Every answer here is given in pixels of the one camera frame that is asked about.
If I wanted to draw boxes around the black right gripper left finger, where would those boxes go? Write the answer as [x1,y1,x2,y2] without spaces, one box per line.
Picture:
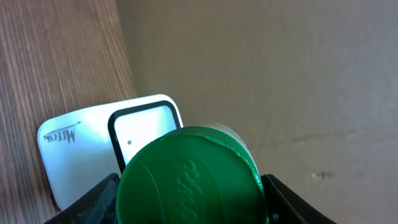
[45,173,119,224]

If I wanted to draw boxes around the green lid jar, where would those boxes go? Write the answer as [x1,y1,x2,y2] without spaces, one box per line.
[116,125,269,223]

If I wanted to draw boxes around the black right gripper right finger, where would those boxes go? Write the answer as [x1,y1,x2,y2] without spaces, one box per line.
[261,174,336,224]

